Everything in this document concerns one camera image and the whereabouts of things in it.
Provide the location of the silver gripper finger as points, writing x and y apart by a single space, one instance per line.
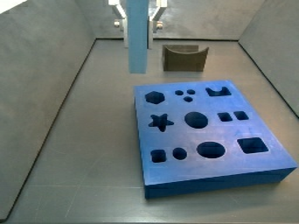
120 21
155 24

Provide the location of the blue foam shape board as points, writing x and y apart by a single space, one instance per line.
203 139

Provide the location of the black curved holder stand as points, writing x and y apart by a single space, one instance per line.
184 58

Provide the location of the light blue rectangular block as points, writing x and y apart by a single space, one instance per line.
136 9

